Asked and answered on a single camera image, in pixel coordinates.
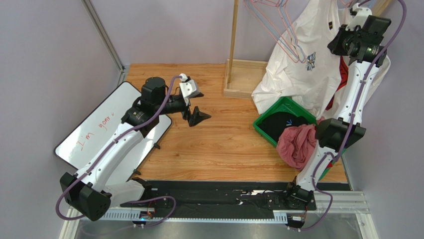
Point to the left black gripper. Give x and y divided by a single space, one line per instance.
197 117

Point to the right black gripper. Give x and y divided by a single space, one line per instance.
340 44

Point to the white flower print t-shirt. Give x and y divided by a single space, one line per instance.
318 84

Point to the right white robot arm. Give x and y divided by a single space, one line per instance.
361 42

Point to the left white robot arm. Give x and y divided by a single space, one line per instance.
87 189

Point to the white t-shirt red print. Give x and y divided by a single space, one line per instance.
377 79

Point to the wooden hanger rack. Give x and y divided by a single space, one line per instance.
242 76

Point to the pink crumpled shirt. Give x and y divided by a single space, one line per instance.
296 145

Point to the black garment in bin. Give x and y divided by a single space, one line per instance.
275 124

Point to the green plastic bin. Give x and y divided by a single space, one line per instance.
284 104

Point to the whiteboard with red writing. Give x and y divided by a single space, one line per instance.
87 139

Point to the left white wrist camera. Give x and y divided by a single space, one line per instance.
189 88

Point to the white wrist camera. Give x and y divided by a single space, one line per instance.
189 88
360 15

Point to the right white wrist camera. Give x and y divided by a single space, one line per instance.
360 15

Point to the aluminium corner frame post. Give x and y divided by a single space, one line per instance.
95 17

